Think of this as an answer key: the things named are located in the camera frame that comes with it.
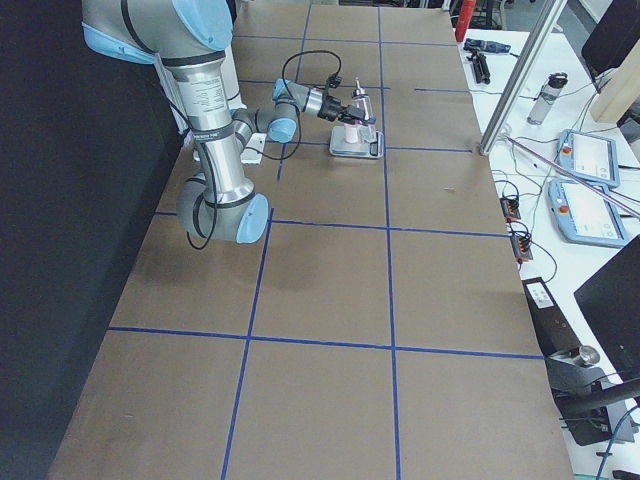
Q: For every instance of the red cylinder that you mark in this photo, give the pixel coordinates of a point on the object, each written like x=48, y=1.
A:
x=465, y=16

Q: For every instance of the near blue teach pendant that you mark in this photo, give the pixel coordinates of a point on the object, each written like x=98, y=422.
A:
x=584, y=217

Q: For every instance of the blue teach pendant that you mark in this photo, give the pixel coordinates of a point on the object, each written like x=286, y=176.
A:
x=590, y=157
x=584, y=217

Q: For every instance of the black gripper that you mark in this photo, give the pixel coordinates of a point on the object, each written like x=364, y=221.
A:
x=330, y=108

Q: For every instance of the orange connector block far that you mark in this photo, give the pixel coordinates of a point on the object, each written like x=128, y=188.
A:
x=510, y=208

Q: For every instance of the orange connector block near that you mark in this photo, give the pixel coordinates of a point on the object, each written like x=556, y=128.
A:
x=521, y=246

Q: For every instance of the metal reacher stick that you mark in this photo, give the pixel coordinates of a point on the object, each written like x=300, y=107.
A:
x=566, y=173

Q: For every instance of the clear water bottle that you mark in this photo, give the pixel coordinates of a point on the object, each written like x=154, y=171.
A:
x=546, y=97

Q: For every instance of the black monitor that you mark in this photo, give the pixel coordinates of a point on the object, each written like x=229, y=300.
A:
x=609, y=302

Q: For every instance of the digital kitchen scale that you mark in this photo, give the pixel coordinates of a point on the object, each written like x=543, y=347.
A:
x=339, y=147

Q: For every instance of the black box with label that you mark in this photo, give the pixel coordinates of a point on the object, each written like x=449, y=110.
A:
x=553, y=331

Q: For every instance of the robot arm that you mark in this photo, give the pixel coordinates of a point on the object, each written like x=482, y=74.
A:
x=190, y=39

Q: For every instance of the black folded tripod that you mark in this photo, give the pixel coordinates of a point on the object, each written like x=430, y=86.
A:
x=479, y=67

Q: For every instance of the glass sauce dispenser bottle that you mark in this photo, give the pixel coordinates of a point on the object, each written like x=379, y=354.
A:
x=367, y=132

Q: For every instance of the far blue teach pendant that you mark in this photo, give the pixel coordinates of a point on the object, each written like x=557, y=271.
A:
x=590, y=157

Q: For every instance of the orange connector block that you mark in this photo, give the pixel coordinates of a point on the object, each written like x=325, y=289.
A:
x=510, y=208
x=521, y=246

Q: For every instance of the aluminium frame post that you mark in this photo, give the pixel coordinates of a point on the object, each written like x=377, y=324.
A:
x=533, y=46

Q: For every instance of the blue folded umbrella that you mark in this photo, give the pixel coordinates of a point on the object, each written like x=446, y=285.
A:
x=486, y=46

